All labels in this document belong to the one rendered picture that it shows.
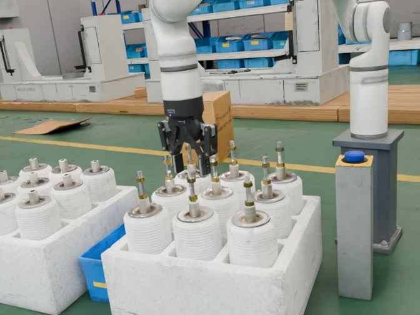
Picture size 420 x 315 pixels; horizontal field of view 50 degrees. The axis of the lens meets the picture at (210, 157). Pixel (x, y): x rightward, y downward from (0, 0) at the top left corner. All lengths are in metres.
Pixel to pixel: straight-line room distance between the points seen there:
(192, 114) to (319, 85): 2.08
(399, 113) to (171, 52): 1.99
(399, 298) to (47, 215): 0.82
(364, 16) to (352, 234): 0.51
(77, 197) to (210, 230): 0.44
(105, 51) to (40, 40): 4.07
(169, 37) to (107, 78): 3.26
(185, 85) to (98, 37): 3.25
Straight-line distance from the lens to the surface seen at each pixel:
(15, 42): 5.23
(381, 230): 1.27
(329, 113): 2.77
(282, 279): 0.82
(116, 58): 4.15
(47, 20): 8.19
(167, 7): 0.79
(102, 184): 1.29
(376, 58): 1.17
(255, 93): 3.05
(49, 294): 1.15
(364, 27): 1.17
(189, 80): 0.81
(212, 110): 2.00
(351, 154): 0.97
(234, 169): 1.10
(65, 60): 8.32
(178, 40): 0.81
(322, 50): 2.89
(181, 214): 0.92
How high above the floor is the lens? 0.61
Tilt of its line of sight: 16 degrees down
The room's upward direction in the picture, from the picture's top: 6 degrees counter-clockwise
